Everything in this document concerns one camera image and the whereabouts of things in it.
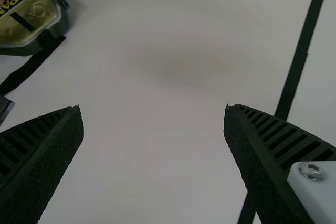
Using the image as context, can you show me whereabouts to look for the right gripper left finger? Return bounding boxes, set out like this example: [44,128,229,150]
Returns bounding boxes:
[0,104,85,224]

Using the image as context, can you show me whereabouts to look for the black strip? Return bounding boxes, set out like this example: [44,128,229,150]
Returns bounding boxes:
[237,0,326,224]

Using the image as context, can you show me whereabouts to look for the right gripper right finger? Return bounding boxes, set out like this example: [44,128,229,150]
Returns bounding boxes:
[223,103,336,224]

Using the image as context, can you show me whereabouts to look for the rectangular tin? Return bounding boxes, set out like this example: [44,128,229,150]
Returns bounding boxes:
[0,0,62,48]

